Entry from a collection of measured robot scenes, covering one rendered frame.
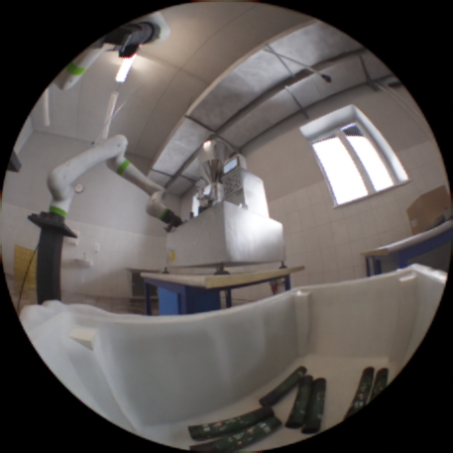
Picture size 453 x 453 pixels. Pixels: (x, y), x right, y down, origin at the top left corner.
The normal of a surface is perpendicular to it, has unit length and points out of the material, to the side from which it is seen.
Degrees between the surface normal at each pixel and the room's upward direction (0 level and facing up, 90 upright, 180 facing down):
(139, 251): 90
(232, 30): 180
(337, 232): 90
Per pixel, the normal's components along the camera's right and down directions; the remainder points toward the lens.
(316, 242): -0.73, -0.17
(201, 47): 0.05, 0.95
